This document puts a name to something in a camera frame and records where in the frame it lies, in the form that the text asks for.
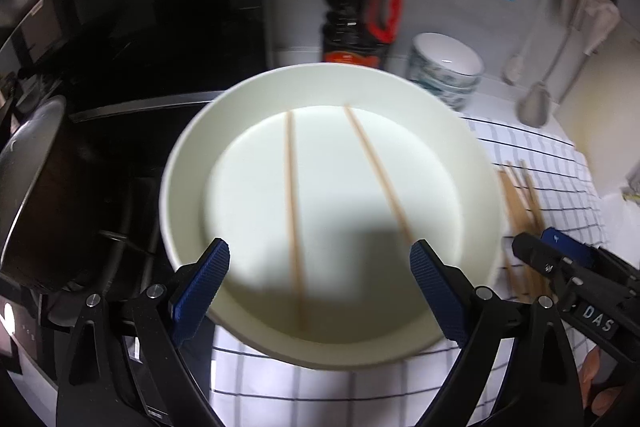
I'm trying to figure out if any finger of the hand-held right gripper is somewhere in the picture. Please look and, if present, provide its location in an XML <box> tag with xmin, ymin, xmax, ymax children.
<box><xmin>512</xmin><ymin>232</ymin><xmax>566</xmax><ymax>280</ymax></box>
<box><xmin>541</xmin><ymin>228</ymin><xmax>598</xmax><ymax>265</ymax></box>

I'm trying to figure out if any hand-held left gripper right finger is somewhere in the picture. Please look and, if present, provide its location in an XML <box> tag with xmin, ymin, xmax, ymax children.
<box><xmin>409</xmin><ymin>241</ymin><xmax>586</xmax><ymax>427</ymax></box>

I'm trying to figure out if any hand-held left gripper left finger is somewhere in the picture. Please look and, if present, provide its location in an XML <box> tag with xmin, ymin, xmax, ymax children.
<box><xmin>56</xmin><ymin>237</ymin><xmax>231</xmax><ymax>427</ymax></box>

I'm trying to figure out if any wooden chopstick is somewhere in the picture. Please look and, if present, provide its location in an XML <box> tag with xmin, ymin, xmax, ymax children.
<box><xmin>520</xmin><ymin>159</ymin><xmax>547</xmax><ymax>238</ymax></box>
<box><xmin>344</xmin><ymin>106</ymin><xmax>416</xmax><ymax>248</ymax></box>
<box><xmin>506</xmin><ymin>161</ymin><xmax>538</xmax><ymax>233</ymax></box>
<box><xmin>497</xmin><ymin>169</ymin><xmax>531</xmax><ymax>303</ymax></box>
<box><xmin>284</xmin><ymin>112</ymin><xmax>308</xmax><ymax>333</ymax></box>

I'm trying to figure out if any white round plate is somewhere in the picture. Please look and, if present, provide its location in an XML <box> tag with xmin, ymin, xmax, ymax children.
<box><xmin>159</xmin><ymin>63</ymin><xmax>503</xmax><ymax>370</ymax></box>

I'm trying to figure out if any person's right hand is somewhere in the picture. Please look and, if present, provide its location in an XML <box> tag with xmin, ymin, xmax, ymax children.
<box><xmin>580</xmin><ymin>348</ymin><xmax>626</xmax><ymax>427</ymax></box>

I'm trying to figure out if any white black checked cloth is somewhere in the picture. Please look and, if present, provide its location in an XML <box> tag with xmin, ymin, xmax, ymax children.
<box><xmin>207</xmin><ymin>112</ymin><xmax>608</xmax><ymax>427</ymax></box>

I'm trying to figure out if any black gas stove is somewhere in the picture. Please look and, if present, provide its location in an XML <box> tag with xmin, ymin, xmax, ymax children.
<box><xmin>0</xmin><ymin>89</ymin><xmax>231</xmax><ymax>408</ymax></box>

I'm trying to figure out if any black cooking pot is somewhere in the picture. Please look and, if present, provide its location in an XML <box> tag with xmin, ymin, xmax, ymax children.
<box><xmin>0</xmin><ymin>94</ymin><xmax>136</xmax><ymax>293</ymax></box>

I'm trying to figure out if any blue patterned white bowl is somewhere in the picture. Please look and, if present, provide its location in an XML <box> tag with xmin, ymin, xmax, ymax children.
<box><xmin>414</xmin><ymin>74</ymin><xmax>482</xmax><ymax>96</ymax></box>
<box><xmin>424</xmin><ymin>89</ymin><xmax>476</xmax><ymax>112</ymax></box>
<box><xmin>406</xmin><ymin>32</ymin><xmax>486</xmax><ymax>82</ymax></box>

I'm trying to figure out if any white hanging spoon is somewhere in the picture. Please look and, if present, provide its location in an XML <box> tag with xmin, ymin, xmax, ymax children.
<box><xmin>502</xmin><ymin>0</ymin><xmax>555</xmax><ymax>84</ymax></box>

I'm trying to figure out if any pale hanging utensil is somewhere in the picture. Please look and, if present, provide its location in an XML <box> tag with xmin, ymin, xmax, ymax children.
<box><xmin>555</xmin><ymin>0</ymin><xmax>622</xmax><ymax>105</ymax></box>

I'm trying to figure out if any black glass panel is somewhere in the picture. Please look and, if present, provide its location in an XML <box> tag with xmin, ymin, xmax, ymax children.
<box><xmin>0</xmin><ymin>0</ymin><xmax>273</xmax><ymax>118</ymax></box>

